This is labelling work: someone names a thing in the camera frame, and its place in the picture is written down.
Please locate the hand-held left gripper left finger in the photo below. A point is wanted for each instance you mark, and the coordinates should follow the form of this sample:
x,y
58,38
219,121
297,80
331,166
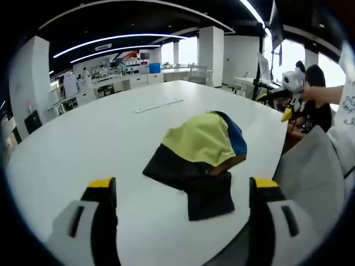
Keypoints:
x,y
104,221

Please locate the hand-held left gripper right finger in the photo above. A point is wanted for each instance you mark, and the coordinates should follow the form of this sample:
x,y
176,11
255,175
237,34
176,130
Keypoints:
x,y
263,221

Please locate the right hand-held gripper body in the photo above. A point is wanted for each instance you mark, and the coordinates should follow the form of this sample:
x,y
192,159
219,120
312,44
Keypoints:
x,y
293,80

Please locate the yellow blue black garment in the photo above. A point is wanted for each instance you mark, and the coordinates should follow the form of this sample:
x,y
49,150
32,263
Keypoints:
x,y
194,144

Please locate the black hanging panel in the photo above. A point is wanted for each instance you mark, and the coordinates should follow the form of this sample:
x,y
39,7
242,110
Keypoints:
x,y
276,25

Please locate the person's white printed shirt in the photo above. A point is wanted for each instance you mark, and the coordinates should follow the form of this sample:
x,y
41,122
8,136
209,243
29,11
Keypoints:
x,y
346,110

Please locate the white mesh office chair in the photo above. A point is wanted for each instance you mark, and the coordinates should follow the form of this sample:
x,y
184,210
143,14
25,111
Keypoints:
x,y
198,74

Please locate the black chair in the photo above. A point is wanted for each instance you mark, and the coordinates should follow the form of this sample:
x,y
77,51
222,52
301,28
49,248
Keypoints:
x,y
33,122

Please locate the white low cabinet row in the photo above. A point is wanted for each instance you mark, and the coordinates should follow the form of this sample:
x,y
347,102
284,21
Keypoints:
x,y
116,84

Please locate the blue storage bin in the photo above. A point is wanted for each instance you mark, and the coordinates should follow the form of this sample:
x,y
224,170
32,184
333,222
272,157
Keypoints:
x,y
155,68

